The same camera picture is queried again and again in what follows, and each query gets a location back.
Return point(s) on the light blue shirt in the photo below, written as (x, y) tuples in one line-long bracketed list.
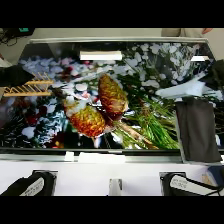
[(186, 89)]

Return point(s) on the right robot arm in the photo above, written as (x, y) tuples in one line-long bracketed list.
[(186, 186)]

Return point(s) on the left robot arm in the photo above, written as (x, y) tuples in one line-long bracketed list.
[(31, 185)]

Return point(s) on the dark grey garment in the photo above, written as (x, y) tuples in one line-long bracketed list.
[(197, 130)]

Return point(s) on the black garment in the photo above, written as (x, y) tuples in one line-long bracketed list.
[(13, 76), (216, 75)]

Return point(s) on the person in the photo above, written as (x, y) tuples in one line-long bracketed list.
[(183, 32)]

